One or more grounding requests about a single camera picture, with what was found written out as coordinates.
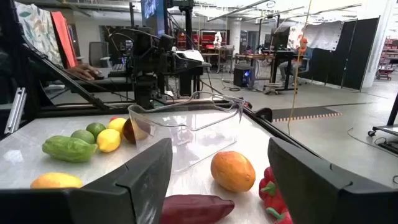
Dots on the white hanging banner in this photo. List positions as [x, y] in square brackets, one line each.
[323, 35]

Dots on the clear plastic basket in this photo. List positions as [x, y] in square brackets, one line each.
[202, 137]

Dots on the black keyboard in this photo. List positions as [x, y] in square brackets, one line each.
[117, 69]

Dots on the wooden top desk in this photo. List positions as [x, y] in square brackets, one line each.
[258, 56]

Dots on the large dark screen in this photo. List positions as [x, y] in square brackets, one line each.
[152, 15]

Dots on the person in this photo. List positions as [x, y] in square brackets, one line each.
[301, 53]

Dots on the yellow lemon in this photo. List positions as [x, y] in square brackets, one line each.
[117, 124]
[108, 140]

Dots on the black computer tower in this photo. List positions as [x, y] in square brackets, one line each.
[244, 76]

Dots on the orange mango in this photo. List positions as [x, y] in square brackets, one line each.
[232, 171]

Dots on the grey office chair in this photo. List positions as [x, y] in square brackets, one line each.
[98, 51]

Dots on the black rolling stand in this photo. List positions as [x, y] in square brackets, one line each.
[385, 128]

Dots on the black diagonal frame strut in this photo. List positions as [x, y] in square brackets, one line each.
[93, 99]

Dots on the floral patterned cloth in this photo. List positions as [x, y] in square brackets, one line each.
[37, 31]

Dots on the green squash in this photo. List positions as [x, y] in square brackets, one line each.
[66, 149]

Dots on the green lime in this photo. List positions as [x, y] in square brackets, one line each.
[95, 128]
[82, 135]

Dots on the aluminium frame bracket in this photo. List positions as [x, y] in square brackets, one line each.
[15, 110]

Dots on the red cart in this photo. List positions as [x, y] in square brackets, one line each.
[385, 73]

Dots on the purple sweet potato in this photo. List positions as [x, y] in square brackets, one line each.
[196, 210]

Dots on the yellow mango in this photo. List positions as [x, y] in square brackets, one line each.
[56, 181]

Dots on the dark maroon fruit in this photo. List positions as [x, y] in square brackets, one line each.
[129, 132]

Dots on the small red fruit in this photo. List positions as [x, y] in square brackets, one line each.
[113, 119]

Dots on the red shelf rack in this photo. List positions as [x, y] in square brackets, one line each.
[211, 39]

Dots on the person's hand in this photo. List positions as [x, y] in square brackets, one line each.
[82, 72]

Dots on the red cloth panel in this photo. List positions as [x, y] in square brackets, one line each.
[63, 37]

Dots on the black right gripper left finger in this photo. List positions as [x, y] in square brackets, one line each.
[109, 202]

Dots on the red bell pepper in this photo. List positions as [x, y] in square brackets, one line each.
[283, 217]
[270, 189]

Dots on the striped edge floor mat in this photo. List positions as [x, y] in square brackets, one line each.
[301, 112]

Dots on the black partition panel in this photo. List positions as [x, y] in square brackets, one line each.
[357, 53]

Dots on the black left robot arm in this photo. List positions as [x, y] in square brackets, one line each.
[146, 62]

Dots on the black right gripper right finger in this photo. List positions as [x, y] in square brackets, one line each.
[326, 202]

